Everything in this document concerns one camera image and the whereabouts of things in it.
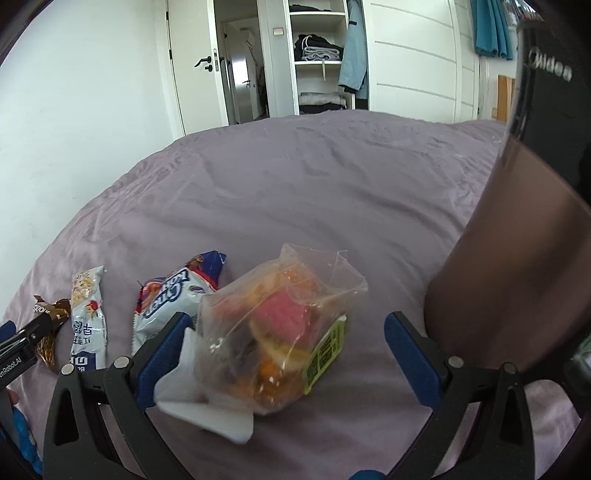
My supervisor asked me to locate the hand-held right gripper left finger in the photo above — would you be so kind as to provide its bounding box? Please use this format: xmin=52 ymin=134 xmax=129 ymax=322
xmin=42 ymin=312 xmax=197 ymax=480

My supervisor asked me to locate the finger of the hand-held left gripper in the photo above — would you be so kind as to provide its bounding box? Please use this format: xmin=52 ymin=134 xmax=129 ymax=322
xmin=0 ymin=313 xmax=52 ymax=358

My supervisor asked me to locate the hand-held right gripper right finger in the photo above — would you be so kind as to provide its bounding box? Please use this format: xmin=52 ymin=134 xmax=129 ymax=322
xmin=384 ymin=311 xmax=536 ymax=480

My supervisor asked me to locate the brown snack packet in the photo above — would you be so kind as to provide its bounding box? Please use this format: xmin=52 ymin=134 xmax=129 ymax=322
xmin=33 ymin=298 xmax=73 ymax=376

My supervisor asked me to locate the clear bag of colourful candies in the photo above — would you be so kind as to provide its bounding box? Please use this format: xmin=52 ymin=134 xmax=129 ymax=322
xmin=154 ymin=243 xmax=369 ymax=445

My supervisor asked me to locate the person's left hand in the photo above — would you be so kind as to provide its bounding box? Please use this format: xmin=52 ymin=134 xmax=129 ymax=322
xmin=0 ymin=389 xmax=44 ymax=477

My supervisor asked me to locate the white blue oat bar packet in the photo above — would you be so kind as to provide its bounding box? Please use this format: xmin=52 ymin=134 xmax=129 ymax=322
xmin=69 ymin=266 xmax=108 ymax=373

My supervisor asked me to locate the white blue biscuit packet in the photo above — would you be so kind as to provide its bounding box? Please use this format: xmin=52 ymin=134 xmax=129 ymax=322
xmin=131 ymin=250 xmax=228 ymax=357

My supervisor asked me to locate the brown black electric jug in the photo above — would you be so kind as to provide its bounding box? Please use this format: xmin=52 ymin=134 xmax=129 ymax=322
xmin=424 ymin=17 xmax=591 ymax=385

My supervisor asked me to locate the white room door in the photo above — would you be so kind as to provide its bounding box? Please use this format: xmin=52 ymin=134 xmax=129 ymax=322
xmin=166 ymin=0 xmax=232 ymax=137

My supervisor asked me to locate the white folded bedding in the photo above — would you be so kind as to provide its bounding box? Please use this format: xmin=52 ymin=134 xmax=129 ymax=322
xmin=298 ymin=91 xmax=348 ymax=116

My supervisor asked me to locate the wooden headboard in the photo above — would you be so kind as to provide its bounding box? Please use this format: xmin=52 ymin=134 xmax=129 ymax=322
xmin=496 ymin=75 xmax=517 ymax=123

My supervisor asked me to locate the white wardrobe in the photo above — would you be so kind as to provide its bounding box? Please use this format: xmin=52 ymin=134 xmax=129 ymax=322
xmin=256 ymin=0 xmax=482 ymax=123

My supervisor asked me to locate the blue grey hanging jacket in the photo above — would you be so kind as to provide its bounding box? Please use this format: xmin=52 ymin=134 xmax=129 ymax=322
xmin=337 ymin=0 xmax=370 ymax=100

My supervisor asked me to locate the stack of dark folded clothes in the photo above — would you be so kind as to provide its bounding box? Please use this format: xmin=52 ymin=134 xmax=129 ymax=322
xmin=294 ymin=33 xmax=345 ymax=62

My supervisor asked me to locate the blue curtain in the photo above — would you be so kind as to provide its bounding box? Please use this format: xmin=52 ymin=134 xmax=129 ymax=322
xmin=473 ymin=0 xmax=516 ymax=60

